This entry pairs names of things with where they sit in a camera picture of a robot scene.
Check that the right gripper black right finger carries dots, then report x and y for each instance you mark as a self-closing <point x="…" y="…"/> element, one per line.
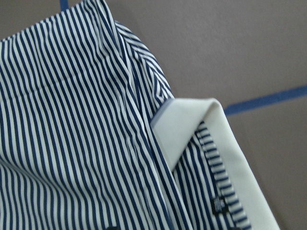
<point x="235" y="228"/>

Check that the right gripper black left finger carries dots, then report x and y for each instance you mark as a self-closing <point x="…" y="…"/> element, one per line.
<point x="112" y="228"/>

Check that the blue white striped polo shirt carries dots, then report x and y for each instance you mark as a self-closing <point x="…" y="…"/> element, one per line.
<point x="91" y="137"/>

